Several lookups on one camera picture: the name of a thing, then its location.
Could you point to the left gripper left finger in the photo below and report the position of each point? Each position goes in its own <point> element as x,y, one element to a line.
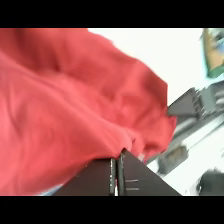
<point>100,178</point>

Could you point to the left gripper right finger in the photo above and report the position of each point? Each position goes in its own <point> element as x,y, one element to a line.
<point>140,181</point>

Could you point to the red T-shirt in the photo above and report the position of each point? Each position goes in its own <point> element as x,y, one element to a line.
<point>66,106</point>

